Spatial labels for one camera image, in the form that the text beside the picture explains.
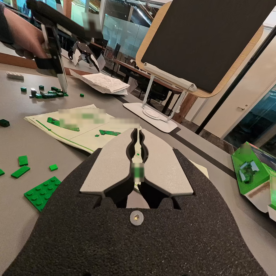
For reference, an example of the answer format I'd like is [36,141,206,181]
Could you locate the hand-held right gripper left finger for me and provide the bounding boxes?
[80,128,138,208]

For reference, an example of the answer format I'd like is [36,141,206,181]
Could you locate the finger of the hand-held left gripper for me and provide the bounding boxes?
[85,48,106,73]
[69,48,84,66]

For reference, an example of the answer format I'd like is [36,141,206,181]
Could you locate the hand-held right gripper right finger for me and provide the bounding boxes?
[139,129,194,209]

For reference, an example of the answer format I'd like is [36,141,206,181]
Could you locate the pile of small green bricks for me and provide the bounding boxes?
[20,85,85,99]

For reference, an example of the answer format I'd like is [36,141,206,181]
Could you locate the green studded plate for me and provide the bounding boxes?
[24,176,62,212]

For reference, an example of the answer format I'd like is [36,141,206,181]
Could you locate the person's left hand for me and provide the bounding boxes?
[5,9,51,60]

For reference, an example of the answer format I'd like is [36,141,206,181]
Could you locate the white paper bag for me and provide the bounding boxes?
[69,69,130,95]

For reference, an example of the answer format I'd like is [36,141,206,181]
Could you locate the building instruction booklet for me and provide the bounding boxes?
[24,104,210,193]

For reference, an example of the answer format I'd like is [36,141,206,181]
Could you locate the brown wooden board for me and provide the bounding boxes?
[0,52,75,76]

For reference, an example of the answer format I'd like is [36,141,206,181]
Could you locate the light grey brick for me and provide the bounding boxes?
[6,71,25,80]

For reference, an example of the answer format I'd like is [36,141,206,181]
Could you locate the green cardboard toy box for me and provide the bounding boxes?
[231,141,276,219]

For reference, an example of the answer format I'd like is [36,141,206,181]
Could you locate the scattered green flat tiles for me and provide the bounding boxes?
[0,155,59,179]

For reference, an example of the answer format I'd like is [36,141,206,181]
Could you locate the black pole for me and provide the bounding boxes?
[195,28,276,135]

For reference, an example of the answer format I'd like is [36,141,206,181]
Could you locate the brown wooden post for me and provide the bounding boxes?
[173,93,198,124]

